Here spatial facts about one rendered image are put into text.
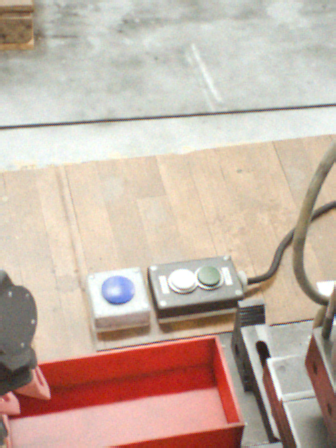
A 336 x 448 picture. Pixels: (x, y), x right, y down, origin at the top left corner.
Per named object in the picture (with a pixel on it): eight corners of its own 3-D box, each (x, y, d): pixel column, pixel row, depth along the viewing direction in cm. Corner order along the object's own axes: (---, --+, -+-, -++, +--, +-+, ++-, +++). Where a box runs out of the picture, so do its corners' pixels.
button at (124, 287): (98, 286, 149) (98, 276, 147) (130, 282, 150) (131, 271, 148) (104, 313, 146) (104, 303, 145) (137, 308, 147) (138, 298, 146)
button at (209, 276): (193, 277, 151) (194, 266, 149) (216, 273, 151) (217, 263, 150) (198, 295, 149) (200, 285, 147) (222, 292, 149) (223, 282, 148)
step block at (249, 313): (230, 346, 147) (238, 301, 140) (254, 342, 147) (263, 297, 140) (244, 392, 143) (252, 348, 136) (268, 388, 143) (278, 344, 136)
